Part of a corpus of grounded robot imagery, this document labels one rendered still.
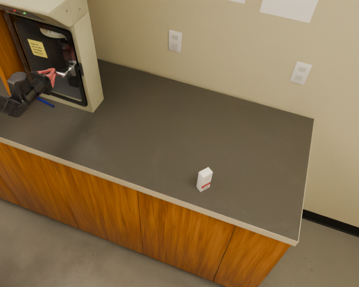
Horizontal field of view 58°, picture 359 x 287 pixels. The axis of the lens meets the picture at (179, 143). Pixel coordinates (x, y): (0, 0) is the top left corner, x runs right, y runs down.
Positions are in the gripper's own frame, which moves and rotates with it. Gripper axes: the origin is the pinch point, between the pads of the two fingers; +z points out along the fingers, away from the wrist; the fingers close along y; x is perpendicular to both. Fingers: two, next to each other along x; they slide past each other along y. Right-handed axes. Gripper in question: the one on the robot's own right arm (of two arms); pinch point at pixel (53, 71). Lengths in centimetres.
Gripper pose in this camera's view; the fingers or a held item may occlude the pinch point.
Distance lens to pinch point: 149.6
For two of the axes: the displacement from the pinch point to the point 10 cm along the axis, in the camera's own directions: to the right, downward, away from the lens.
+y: 0.5, -6.4, -7.7
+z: 3.6, -7.1, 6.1
